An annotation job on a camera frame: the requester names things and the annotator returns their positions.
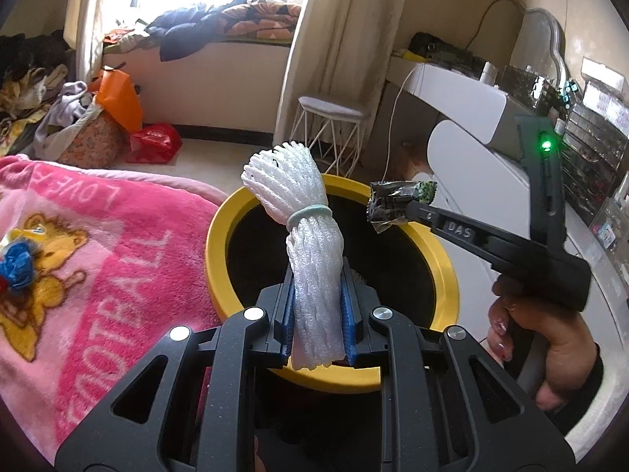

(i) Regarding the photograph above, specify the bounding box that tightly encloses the green black snack wrapper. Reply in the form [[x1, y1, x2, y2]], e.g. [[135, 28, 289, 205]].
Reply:
[[367, 180, 437, 233]]

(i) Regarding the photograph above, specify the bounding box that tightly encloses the blue plastic bag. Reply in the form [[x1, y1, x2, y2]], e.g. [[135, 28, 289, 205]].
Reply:
[[1, 238, 36, 292]]

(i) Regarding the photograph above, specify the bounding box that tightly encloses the yellow rimmed black trash bin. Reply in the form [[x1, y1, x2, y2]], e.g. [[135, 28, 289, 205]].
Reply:
[[206, 175, 460, 397]]

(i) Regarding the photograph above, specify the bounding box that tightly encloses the person's right hand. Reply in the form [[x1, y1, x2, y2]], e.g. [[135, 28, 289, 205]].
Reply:
[[486, 274, 606, 411]]

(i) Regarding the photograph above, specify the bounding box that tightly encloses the white vanity dresser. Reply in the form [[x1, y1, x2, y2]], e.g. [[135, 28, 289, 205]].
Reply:
[[386, 57, 628, 471]]

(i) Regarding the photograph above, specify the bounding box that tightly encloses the clear cosmetic organizer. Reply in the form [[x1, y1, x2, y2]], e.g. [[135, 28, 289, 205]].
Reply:
[[499, 57, 628, 225]]

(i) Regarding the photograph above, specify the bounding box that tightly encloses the dark camouflage bag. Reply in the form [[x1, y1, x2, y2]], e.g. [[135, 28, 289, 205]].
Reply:
[[408, 32, 486, 79]]

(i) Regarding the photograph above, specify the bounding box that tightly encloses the pink cartoon fleece blanket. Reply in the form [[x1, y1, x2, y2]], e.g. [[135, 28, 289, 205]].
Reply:
[[1, 156, 225, 459]]

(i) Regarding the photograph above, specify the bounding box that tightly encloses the cream right curtain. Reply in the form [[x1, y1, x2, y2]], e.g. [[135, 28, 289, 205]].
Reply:
[[274, 0, 405, 144]]

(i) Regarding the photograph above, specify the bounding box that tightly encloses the cream curtain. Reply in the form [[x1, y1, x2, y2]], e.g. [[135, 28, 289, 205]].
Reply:
[[274, 0, 405, 144], [64, 0, 107, 82]]

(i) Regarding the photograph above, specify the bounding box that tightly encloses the vanity mirror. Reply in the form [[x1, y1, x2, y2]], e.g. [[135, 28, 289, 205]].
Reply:
[[509, 7, 569, 90]]

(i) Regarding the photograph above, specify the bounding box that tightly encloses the orange patterned quilt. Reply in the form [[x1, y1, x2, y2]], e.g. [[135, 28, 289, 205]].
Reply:
[[214, 0, 302, 45]]

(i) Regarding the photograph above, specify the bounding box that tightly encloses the yellow snack wrapper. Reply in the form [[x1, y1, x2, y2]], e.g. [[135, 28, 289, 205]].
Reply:
[[7, 225, 46, 243]]

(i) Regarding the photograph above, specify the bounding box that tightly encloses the red bag on floor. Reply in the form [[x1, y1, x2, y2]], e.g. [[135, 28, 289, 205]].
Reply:
[[124, 123, 182, 165]]

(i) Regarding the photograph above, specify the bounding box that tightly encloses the floral laundry basket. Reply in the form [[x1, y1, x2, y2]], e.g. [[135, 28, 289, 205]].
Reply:
[[57, 112, 126, 170]]

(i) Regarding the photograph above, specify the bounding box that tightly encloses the dark jacket on sill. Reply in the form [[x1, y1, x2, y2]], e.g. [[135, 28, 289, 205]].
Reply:
[[144, 0, 248, 62]]

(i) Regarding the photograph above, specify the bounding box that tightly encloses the orange paper bag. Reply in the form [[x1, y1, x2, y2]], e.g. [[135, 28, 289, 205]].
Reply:
[[88, 67, 144, 133]]

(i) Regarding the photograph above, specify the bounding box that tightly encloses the lavender white garment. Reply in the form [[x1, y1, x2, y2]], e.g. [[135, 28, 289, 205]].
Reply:
[[33, 81, 103, 161]]

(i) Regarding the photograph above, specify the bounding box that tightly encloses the pile of clothes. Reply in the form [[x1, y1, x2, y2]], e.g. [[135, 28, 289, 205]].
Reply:
[[1, 30, 74, 157]]

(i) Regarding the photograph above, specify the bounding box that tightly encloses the cream left curtain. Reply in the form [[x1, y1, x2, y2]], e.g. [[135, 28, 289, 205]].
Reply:
[[64, 0, 107, 82]]

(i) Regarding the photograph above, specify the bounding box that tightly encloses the white wire stool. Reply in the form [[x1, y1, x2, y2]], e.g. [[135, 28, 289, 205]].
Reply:
[[288, 95, 370, 177]]

